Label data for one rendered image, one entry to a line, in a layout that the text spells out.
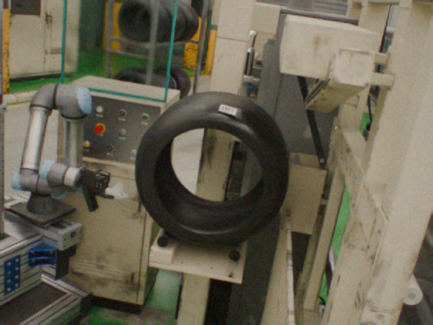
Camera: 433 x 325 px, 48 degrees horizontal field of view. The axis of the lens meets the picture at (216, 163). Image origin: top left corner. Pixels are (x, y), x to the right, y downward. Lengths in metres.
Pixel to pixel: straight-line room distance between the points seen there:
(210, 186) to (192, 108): 0.55
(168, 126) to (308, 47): 0.60
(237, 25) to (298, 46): 0.66
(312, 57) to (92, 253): 1.87
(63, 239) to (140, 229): 0.48
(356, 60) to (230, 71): 0.82
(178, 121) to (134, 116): 0.86
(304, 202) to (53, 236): 1.18
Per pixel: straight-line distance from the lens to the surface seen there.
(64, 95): 2.21
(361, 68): 1.34
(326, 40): 1.42
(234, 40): 2.04
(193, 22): 6.39
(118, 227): 2.75
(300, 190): 2.10
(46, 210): 2.49
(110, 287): 2.96
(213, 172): 2.17
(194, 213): 2.11
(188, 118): 1.72
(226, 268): 2.00
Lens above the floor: 1.83
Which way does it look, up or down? 19 degrees down
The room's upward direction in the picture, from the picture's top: 9 degrees clockwise
